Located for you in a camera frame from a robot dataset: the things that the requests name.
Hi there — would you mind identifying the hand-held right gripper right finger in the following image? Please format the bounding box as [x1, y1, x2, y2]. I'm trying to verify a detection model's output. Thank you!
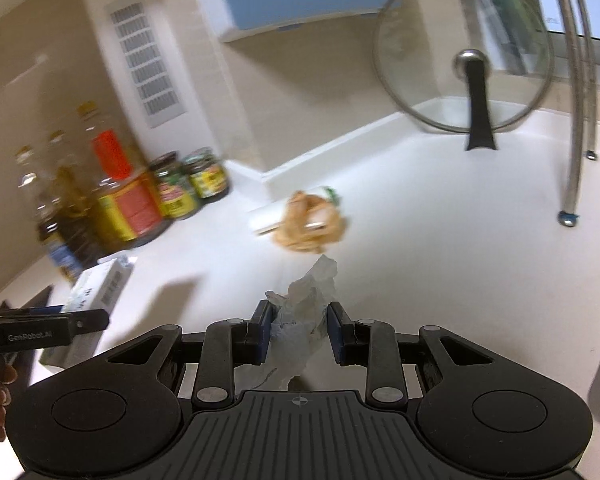
[326, 301, 498, 409]

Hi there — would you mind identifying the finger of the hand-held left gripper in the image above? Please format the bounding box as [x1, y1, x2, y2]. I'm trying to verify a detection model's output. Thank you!
[30, 308, 112, 337]
[0, 303, 64, 315]

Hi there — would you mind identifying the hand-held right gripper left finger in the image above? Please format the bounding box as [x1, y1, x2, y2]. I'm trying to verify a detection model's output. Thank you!
[100, 300, 275, 409]

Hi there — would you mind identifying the white green cardboard box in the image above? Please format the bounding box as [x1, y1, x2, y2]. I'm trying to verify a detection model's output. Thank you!
[40, 255, 134, 369]

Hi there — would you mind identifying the white paper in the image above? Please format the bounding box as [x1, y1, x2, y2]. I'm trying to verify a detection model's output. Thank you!
[264, 255, 340, 392]

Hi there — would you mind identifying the person's left hand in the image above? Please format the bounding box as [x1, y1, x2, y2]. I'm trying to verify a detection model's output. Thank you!
[0, 362, 19, 444]

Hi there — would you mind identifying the dark oil bottle blue label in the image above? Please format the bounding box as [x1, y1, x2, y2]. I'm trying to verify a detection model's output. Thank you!
[16, 146, 89, 284]

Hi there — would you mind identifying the slim yellow oil bottle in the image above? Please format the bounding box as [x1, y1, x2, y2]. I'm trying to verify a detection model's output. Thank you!
[47, 131, 112, 267]

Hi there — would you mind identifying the orange plastic bag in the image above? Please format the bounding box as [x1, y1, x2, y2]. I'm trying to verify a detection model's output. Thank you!
[272, 190, 352, 255]

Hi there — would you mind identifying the large oil bottle red label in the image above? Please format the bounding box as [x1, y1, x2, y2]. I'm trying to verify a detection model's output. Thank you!
[77, 102, 169, 249]

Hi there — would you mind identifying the large sauce jar yellow label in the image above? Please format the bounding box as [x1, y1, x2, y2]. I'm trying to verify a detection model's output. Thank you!
[147, 151, 201, 221]

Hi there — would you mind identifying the small sauce jar yellow label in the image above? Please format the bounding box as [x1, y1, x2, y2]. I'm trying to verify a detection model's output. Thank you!
[181, 147, 230, 204]

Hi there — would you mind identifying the glass pot lid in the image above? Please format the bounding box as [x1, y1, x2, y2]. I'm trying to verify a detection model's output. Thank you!
[373, 0, 555, 153]

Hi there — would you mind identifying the white wall vent grille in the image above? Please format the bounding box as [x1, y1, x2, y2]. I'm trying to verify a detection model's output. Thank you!
[105, 0, 186, 130]

